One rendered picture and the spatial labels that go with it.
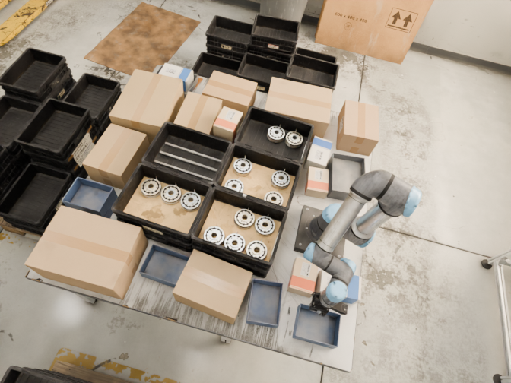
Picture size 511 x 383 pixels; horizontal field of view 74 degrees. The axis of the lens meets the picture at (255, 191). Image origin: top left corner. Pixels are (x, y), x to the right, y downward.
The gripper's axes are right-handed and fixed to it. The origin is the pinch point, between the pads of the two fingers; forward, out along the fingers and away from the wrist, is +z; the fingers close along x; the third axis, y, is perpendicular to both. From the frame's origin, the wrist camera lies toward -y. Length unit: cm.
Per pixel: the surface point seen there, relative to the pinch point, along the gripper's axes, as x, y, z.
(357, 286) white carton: -15.0, -16.1, -3.6
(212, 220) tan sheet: -27, 62, -8
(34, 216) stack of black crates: -23, 182, 48
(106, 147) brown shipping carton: -52, 129, -11
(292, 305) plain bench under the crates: -0.1, 12.5, 5.4
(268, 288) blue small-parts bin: -5.0, 25.7, 5.0
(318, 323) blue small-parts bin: 5.2, -1.3, 5.0
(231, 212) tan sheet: -35, 54, -8
